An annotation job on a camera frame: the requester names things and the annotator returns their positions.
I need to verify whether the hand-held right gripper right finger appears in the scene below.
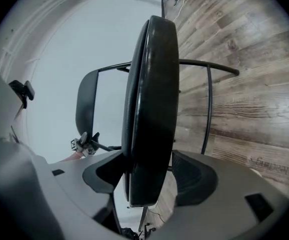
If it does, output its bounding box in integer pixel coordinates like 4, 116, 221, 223
146, 150, 289, 240

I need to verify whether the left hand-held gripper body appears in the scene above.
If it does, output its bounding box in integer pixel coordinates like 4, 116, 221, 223
70, 138, 96, 158

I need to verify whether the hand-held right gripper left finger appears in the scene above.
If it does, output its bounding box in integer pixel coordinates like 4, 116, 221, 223
34, 150, 125, 240

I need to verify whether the black folding chair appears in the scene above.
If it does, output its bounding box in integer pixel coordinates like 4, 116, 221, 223
75, 15, 240, 234

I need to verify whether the person's left forearm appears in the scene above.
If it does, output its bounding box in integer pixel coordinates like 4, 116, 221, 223
59, 150, 83, 164

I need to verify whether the black office chair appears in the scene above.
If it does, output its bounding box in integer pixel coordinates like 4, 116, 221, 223
121, 223, 158, 240

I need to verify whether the grey sweatshirt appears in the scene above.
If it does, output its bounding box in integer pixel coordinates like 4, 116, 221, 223
0, 56, 60, 240

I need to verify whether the black floor cable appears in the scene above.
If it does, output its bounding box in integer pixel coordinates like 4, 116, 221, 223
149, 209, 167, 227

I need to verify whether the white wall conduit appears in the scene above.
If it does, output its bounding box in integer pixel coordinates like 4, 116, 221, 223
0, 0, 63, 70

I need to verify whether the white floor cable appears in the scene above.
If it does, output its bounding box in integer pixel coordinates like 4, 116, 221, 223
172, 0, 193, 23

